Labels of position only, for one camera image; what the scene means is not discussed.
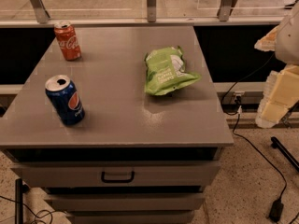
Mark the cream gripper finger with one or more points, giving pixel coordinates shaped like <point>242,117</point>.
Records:
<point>280,94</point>
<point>268,42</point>

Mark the green rice chip bag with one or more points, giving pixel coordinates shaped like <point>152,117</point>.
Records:
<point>166,71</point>

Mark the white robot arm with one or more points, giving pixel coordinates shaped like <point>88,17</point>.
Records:
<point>287,41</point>

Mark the red coke can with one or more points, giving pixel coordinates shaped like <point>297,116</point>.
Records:
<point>67,40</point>

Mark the blue pepsi can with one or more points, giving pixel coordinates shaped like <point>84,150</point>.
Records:
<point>63,95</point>

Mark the black stand leg right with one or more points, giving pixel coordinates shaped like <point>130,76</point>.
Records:
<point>292,160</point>

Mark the black stand leg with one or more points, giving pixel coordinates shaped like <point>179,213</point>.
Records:
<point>292,160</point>
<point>18,202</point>

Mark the grey drawer cabinet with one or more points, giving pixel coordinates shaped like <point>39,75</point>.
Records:
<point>172,143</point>

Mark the metal window railing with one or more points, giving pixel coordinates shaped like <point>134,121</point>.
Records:
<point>150,12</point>

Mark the black stand leg left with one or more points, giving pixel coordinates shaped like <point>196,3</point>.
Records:
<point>18,202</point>

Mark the wall power outlet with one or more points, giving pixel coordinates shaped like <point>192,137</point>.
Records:
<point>238,97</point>

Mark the black drawer handle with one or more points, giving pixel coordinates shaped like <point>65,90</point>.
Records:
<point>114,178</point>

